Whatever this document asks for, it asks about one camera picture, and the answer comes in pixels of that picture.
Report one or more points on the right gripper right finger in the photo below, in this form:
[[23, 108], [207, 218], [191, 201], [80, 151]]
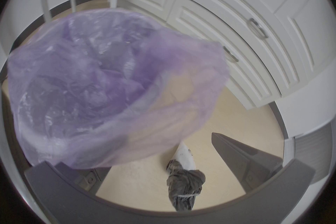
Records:
[[244, 162]]

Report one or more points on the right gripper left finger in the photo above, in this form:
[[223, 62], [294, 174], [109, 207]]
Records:
[[86, 178]]

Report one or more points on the white paper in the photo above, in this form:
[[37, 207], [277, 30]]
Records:
[[185, 157]]

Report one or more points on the black plastic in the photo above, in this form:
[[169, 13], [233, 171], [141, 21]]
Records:
[[183, 183]]

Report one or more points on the purple plastic bag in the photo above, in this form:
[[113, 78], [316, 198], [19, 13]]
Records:
[[105, 73]]

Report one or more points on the white wardrobe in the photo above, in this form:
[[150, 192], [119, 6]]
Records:
[[236, 34]]

